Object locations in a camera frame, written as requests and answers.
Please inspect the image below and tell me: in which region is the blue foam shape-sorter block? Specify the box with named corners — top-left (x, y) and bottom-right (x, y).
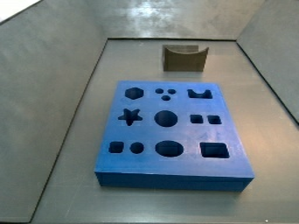
top-left (94, 80), bottom-right (254, 192)

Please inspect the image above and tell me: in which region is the dark curved cradle fixture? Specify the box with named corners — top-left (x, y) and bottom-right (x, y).
top-left (162, 45), bottom-right (209, 72)

